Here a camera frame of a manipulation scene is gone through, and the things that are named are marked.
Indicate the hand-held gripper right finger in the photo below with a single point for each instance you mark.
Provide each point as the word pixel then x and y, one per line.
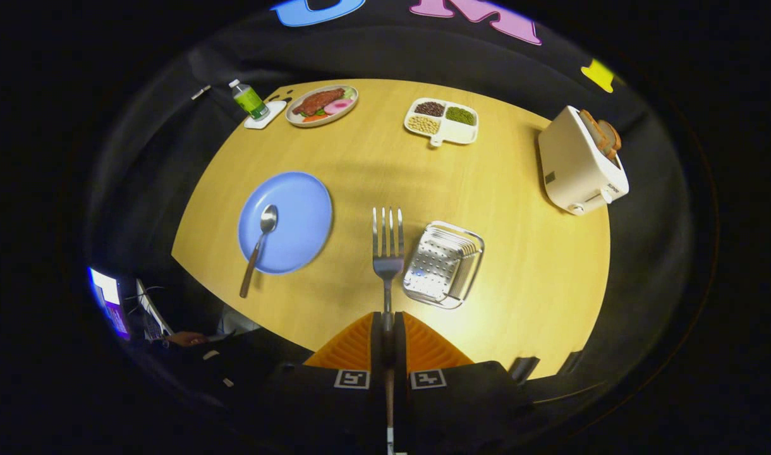
pixel 400 354

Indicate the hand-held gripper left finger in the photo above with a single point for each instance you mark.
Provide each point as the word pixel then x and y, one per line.
pixel 378 354

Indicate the perforated metal basket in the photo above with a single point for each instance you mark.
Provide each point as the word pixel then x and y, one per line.
pixel 441 265

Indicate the blue round plate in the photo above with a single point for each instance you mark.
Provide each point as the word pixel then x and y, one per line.
pixel 300 221

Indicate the silver laptop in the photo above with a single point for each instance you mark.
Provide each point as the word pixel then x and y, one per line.
pixel 150 313

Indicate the white divided tray of beans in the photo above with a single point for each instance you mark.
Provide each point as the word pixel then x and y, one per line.
pixel 441 120

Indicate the white toaster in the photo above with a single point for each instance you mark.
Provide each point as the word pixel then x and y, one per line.
pixel 575 167

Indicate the plate of meat and vegetables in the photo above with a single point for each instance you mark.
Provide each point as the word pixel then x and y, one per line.
pixel 321 104

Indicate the white square coaster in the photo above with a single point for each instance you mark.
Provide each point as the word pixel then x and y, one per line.
pixel 270 117

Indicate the lit computer screen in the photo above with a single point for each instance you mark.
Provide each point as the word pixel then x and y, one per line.
pixel 107 300

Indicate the green label water bottle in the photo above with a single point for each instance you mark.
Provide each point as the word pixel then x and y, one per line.
pixel 249 101

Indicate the brown bread slice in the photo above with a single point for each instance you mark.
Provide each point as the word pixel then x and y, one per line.
pixel 593 129
pixel 613 136

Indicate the silver clip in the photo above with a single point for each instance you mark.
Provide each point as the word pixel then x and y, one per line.
pixel 201 92

